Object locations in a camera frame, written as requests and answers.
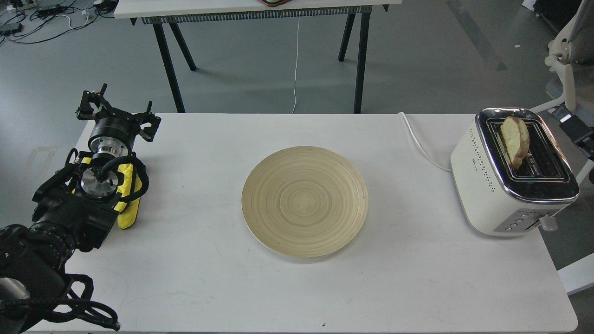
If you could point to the slice of bread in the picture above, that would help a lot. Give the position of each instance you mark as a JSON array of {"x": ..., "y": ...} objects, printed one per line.
[{"x": 516, "y": 139}]

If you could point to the white background table black legs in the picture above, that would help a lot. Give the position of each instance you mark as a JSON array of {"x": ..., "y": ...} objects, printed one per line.
[{"x": 158, "y": 13}]

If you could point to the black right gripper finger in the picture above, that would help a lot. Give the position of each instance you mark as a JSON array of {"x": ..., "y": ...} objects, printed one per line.
[{"x": 577, "y": 131}]

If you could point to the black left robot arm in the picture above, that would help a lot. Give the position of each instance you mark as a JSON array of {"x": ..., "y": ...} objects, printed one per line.
[{"x": 76, "y": 210}]

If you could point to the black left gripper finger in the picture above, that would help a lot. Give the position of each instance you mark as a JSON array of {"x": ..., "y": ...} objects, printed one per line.
[
  {"x": 93, "y": 105},
  {"x": 146, "y": 124}
]

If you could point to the yellow cloth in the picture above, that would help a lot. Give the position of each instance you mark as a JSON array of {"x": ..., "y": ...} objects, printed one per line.
[{"x": 119, "y": 184}]

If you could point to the round wooden plate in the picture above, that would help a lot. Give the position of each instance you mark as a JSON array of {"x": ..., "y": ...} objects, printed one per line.
[{"x": 305, "y": 202}]

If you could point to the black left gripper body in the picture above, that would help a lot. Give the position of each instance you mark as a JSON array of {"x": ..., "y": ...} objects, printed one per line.
[{"x": 113, "y": 134}]

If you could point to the white chrome toaster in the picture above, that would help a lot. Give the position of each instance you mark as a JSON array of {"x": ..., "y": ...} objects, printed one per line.
[{"x": 504, "y": 199}]

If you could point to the white office chair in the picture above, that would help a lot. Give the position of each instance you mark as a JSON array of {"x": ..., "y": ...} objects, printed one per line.
[{"x": 572, "y": 47}]

